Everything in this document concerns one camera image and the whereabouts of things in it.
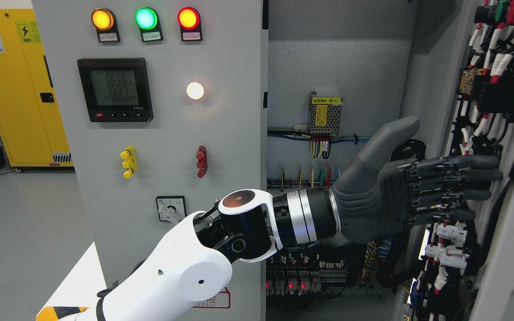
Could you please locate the white breaker and socket row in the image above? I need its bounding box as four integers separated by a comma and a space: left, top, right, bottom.
266, 167, 341, 193

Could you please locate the metal mesh power supply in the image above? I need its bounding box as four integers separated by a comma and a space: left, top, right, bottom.
308, 91, 344, 138

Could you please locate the red indicator light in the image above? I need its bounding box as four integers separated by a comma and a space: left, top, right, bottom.
177, 7, 203, 42

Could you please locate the black digital power meter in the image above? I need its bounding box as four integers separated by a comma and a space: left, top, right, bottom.
77, 58, 153, 123

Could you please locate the black rotary selector switch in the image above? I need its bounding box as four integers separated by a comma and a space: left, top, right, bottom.
155, 196, 187, 224

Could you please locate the grey cabinet door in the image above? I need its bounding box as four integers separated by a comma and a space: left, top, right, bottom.
32, 0, 268, 321
393, 0, 514, 321

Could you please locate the lower relay terminal row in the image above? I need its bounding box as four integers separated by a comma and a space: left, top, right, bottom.
265, 247, 355, 297

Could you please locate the white indicator light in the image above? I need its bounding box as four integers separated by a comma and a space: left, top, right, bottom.
186, 82, 205, 100

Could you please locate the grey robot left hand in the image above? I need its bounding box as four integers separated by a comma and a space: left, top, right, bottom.
330, 116, 503, 244

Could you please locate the yellow terminal post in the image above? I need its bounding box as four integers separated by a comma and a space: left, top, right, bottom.
120, 146, 137, 179

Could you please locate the red electric hazard sticker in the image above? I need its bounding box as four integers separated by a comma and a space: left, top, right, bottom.
194, 287, 231, 309

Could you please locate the green indicator light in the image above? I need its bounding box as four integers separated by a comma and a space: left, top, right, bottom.
134, 7, 164, 42

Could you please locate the yellow safety cabinet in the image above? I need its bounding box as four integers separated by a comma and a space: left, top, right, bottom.
0, 8, 73, 167

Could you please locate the amber indicator light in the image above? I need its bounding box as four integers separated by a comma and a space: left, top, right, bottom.
91, 8, 120, 43

